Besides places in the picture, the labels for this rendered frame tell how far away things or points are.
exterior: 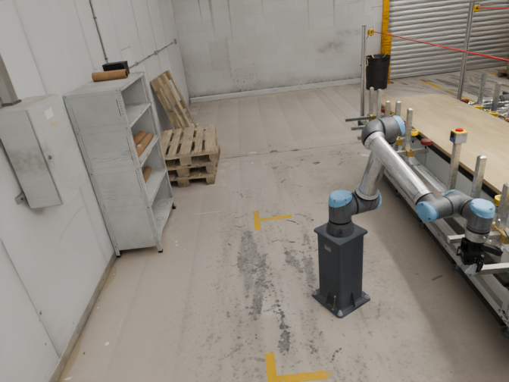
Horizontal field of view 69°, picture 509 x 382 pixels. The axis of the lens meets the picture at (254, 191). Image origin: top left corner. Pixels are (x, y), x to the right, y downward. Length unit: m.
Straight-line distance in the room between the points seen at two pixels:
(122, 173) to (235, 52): 6.45
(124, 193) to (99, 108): 0.76
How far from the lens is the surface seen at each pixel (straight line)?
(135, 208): 3.52
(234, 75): 9.45
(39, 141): 2.46
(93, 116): 3.28
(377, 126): 2.06
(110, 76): 3.71
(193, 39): 9.41
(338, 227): 2.50
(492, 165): 2.94
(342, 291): 2.74
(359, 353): 2.64
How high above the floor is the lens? 2.03
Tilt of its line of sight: 27 degrees down
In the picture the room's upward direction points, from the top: 7 degrees counter-clockwise
